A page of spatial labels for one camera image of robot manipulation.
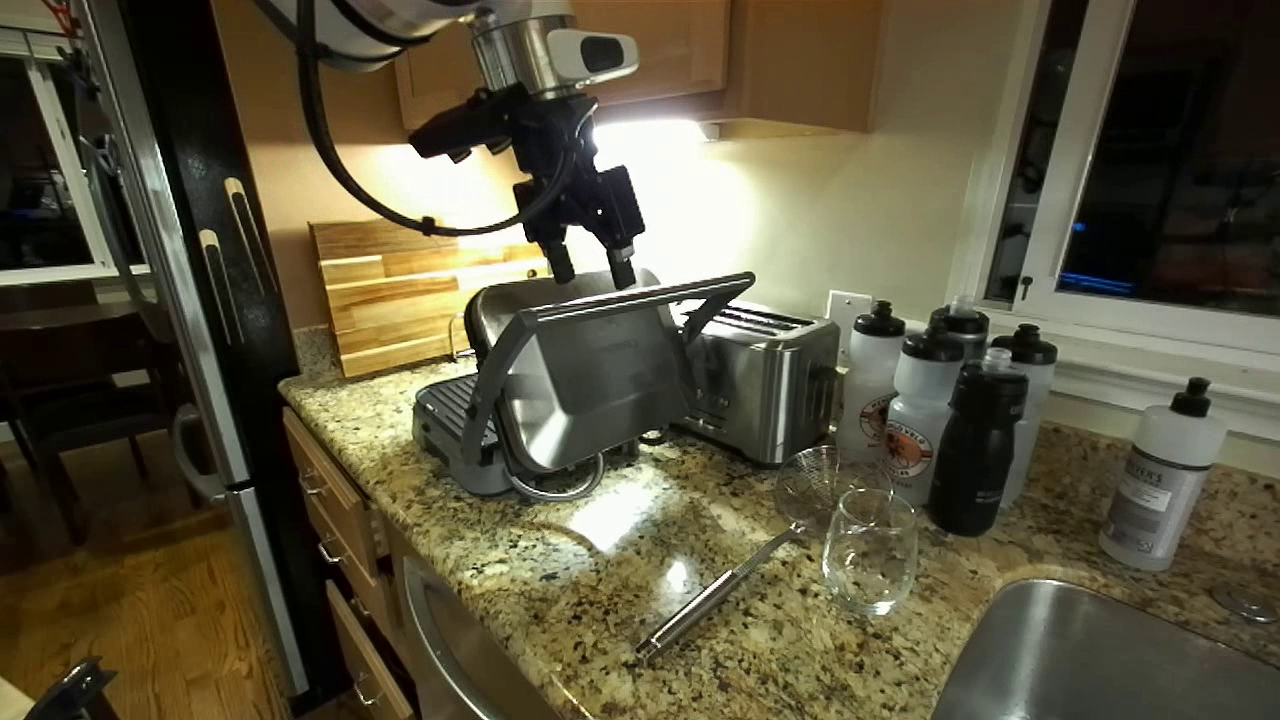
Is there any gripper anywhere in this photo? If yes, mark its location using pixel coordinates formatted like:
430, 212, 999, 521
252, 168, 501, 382
510, 92, 647, 293

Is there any sandwich maker lid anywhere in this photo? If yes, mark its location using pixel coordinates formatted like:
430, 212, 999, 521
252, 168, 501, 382
460, 268, 757, 479

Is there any silver sandwich maker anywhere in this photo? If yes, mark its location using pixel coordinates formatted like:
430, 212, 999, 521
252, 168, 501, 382
412, 268, 757, 503

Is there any wooden cutting board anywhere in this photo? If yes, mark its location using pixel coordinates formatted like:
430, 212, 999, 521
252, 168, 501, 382
309, 217, 553, 380

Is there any silver toaster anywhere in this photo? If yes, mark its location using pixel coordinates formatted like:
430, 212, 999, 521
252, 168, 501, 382
668, 302, 844, 469

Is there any white bottle with black cap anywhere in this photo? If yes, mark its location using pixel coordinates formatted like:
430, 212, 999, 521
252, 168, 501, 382
989, 322, 1060, 507
836, 300, 907, 467
884, 329, 967, 507

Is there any wooden drawer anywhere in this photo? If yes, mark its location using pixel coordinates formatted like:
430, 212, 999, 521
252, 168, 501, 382
282, 406, 381, 591
324, 578, 417, 720

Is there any metal mesh skimmer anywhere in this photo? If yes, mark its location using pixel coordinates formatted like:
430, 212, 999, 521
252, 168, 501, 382
635, 445, 894, 664

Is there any black and steel refrigerator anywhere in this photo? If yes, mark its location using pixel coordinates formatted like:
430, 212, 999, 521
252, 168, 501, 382
72, 0, 353, 703

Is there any clear bottle with grey cap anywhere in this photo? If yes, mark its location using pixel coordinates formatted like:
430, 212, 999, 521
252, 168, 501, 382
927, 294, 992, 363

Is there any stemless clear glass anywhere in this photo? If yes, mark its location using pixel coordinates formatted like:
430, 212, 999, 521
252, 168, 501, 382
821, 487, 920, 619

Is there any steel dishwasher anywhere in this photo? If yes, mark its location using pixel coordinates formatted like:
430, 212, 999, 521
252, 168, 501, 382
388, 535, 563, 720

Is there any black sports bottle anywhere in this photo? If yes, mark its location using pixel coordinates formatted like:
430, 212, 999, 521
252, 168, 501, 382
927, 347, 1030, 539

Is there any dark wooden chair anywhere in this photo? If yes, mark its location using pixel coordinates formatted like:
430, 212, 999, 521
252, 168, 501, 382
0, 300, 193, 549

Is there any window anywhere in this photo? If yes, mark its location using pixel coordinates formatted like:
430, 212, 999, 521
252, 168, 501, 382
972, 0, 1280, 353

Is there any white soap bottle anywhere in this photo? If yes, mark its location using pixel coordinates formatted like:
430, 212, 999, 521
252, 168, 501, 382
1098, 376, 1230, 573

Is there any steel sink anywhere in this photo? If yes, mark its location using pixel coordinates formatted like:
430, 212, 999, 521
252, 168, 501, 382
929, 577, 1280, 720

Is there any round steel sink hole cover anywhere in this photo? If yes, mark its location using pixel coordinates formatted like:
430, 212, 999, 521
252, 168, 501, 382
1211, 584, 1280, 625

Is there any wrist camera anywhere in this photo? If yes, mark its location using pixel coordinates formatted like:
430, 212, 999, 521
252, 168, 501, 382
408, 88, 523, 164

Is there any wooden wall cabinet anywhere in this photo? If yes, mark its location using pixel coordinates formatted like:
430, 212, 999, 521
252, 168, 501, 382
393, 0, 887, 138

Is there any white wall socket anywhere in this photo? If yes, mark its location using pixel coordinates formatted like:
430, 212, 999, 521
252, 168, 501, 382
826, 289, 874, 367

